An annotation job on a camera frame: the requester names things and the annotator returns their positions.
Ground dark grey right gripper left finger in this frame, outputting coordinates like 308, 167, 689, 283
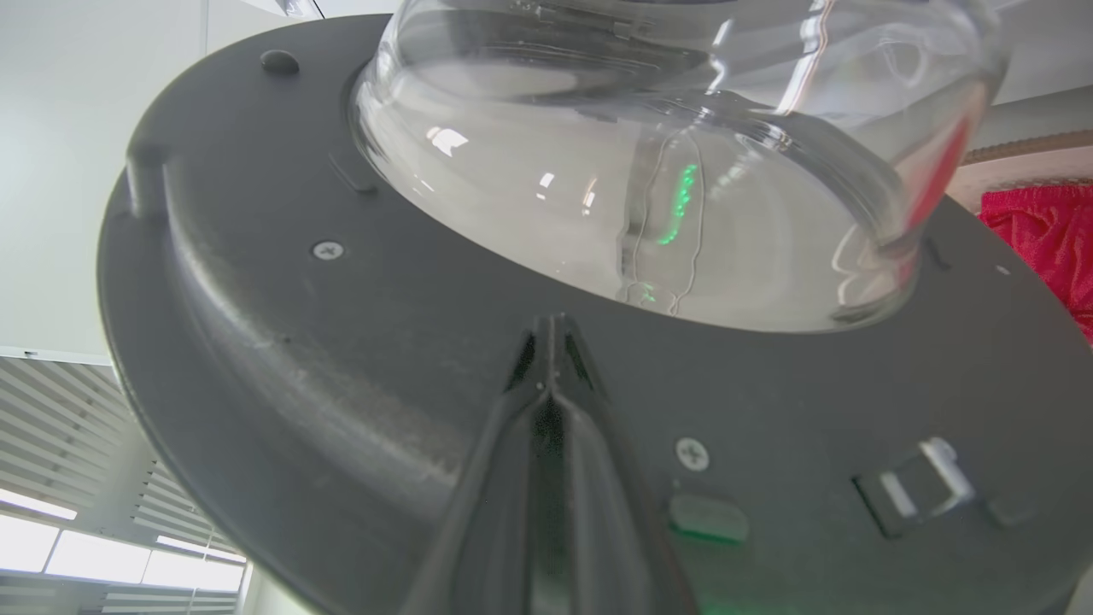
398, 314, 556, 615

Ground red cloth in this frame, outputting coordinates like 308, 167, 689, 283
978, 183, 1093, 344

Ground white window blinds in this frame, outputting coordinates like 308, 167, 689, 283
0, 355, 248, 615

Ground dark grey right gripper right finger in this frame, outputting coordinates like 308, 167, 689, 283
553, 313, 703, 615

